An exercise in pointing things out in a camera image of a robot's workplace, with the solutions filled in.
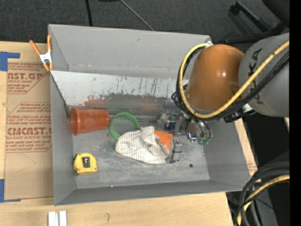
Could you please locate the brown cardboard board, red print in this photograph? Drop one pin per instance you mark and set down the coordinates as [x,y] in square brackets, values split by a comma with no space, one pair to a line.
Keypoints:
[26,116]

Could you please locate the black cylinder on white bracket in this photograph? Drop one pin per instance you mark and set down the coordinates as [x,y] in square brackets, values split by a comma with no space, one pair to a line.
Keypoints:
[232,118]

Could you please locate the orange plastic cup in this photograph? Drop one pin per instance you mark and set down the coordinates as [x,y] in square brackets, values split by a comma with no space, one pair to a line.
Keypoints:
[90,121]

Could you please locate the grey metal bin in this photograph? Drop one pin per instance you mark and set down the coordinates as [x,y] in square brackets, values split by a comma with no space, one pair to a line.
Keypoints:
[141,171]

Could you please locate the orange rounded object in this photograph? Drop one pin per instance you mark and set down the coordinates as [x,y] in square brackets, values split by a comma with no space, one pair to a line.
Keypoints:
[164,136]

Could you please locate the yellow tape measure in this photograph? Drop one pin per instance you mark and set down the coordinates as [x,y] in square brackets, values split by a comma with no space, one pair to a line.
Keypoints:
[85,164]

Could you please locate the white striped cloth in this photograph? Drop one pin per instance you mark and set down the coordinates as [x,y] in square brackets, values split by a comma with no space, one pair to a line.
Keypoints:
[138,147]

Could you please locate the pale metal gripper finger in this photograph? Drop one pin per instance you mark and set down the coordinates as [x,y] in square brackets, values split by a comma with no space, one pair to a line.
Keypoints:
[172,123]
[176,150]

